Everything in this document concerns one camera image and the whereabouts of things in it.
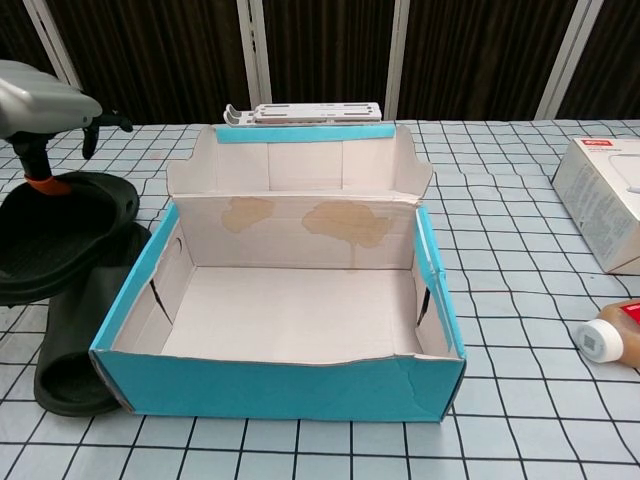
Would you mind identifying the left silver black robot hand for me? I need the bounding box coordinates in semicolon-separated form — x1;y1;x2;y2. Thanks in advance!
0;58;134;197

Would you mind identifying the black rubber slipper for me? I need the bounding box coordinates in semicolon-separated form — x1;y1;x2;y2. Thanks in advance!
34;224;154;417
0;172;141;307

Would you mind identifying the light blue shoe box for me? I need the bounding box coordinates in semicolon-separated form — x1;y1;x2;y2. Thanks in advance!
88;122;469;425

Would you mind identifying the white desk lamp box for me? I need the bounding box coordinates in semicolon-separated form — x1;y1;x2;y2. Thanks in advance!
551;135;640;275

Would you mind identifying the white folding laptop stand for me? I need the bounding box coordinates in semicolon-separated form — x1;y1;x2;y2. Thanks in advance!
223;102;384;126

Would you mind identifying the blue checked tablecloth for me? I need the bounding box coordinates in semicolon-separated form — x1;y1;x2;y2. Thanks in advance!
0;118;640;480

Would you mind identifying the brown juice bottle red label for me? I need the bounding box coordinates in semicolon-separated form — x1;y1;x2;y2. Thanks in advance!
577;298;640;370

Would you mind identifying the white metal frame post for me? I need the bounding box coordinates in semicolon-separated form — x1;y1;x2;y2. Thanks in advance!
383;0;426;121
237;0;274;107
22;0;85;94
537;0;600;121

